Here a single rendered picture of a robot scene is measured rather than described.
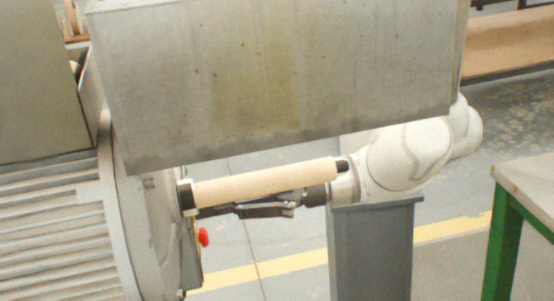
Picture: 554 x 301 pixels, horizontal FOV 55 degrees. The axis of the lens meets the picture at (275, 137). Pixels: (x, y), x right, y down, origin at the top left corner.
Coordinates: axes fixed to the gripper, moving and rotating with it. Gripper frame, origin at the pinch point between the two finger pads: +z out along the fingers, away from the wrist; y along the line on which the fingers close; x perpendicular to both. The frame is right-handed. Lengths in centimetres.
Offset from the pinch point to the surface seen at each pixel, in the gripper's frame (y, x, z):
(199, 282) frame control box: -3.6, -13.3, 5.0
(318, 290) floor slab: 79, -107, -37
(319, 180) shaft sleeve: -24.1, 17.7, -13.6
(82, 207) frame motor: -31.3, 25.1, 13.1
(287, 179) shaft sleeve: -24.0, 18.7, -9.5
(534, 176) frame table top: 7, -14, -71
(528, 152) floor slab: 144, -107, -179
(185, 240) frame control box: -3.6, -3.2, 5.7
